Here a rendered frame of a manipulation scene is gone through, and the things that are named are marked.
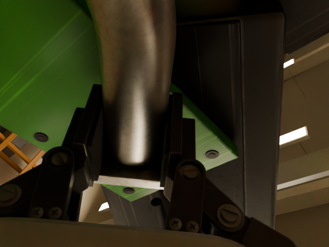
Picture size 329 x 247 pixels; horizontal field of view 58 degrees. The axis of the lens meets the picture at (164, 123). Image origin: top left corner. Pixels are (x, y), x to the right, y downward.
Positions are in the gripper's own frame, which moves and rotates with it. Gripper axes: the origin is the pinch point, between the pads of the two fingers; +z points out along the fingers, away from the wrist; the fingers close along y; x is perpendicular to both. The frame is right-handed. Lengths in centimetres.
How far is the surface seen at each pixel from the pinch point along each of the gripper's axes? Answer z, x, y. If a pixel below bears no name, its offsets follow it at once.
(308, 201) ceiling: 208, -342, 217
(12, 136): 327, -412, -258
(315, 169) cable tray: 159, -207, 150
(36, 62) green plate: 4.2, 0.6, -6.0
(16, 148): 312, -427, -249
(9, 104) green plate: 4.2, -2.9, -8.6
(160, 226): 2.1, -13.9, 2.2
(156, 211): 2.4, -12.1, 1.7
